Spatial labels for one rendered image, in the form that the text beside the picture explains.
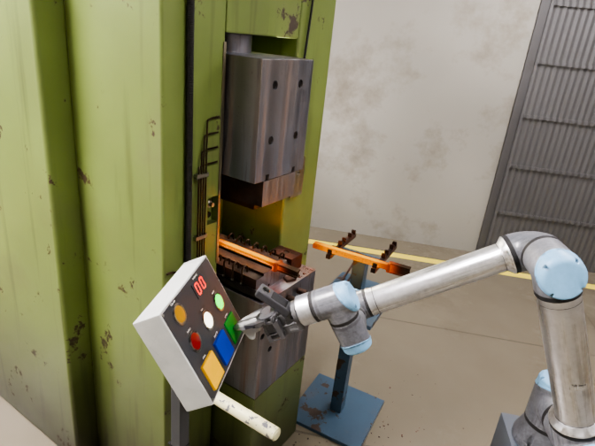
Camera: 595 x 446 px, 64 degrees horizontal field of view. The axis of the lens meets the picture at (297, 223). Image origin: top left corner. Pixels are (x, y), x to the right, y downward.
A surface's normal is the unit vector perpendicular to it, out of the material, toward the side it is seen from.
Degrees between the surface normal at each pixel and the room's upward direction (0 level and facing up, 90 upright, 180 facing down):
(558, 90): 90
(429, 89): 90
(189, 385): 90
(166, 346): 90
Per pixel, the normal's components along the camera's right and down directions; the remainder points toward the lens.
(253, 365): -0.55, 0.26
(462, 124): -0.18, 0.35
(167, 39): 0.83, 0.28
